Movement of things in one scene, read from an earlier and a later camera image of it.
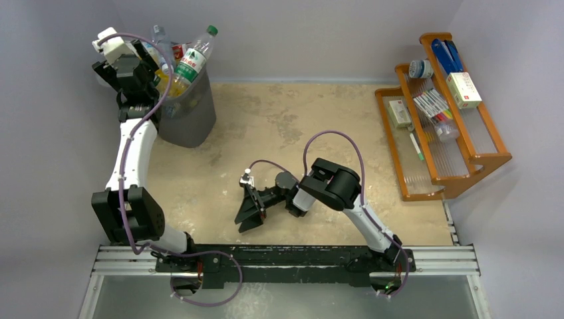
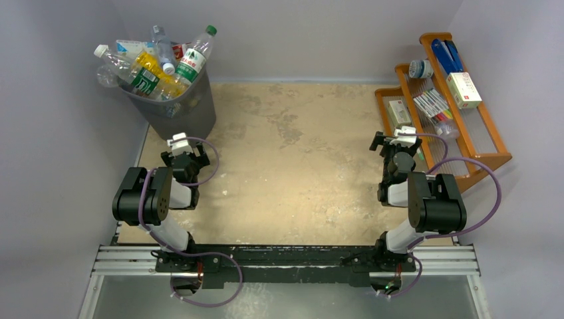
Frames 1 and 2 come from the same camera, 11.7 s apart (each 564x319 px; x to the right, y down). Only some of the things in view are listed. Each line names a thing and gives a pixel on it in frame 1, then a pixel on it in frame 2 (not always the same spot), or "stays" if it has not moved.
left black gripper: (108, 73) → (200, 160)
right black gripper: (255, 198) → (388, 145)
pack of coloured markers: (434, 106) stays
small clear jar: (447, 131) stays
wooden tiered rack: (436, 128) stays
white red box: (463, 90) stays
